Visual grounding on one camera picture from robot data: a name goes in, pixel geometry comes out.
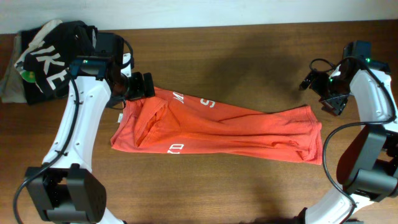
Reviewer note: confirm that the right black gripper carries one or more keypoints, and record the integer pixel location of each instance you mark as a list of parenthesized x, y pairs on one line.
[(332, 106)]

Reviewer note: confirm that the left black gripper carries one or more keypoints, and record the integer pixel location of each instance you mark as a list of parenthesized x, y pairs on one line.
[(140, 90)]

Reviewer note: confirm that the red orange t-shirt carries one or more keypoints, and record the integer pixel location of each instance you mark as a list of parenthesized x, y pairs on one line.
[(173, 123)]

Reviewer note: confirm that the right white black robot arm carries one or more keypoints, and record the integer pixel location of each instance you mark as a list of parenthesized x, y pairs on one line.
[(367, 171)]

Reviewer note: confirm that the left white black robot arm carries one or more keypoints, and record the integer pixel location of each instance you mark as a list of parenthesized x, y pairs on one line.
[(63, 189)]

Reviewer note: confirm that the black folded shirt white letters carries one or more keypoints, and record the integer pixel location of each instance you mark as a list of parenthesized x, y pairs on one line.
[(49, 59)]

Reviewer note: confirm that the black folded garment underneath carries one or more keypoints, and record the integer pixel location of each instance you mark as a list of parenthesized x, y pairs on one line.
[(34, 96)]

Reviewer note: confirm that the white green printed folded garment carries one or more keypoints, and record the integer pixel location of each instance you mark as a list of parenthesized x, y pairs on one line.
[(29, 67)]

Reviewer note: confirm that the grey beige folded garment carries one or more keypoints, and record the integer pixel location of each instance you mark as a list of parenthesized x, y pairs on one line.
[(13, 88)]

